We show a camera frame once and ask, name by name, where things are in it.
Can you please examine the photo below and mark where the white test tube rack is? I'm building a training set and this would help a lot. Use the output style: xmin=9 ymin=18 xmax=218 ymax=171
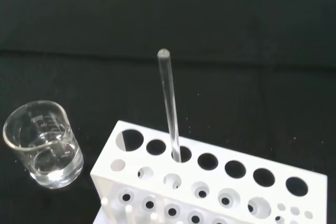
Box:
xmin=90 ymin=120 xmax=329 ymax=224

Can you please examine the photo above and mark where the clear glass beaker with water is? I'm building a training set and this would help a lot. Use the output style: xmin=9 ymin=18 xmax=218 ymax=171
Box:
xmin=2 ymin=100 xmax=85 ymax=189

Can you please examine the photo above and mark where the black bench cloth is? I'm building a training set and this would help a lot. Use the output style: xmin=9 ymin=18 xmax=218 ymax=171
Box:
xmin=0 ymin=0 xmax=336 ymax=224

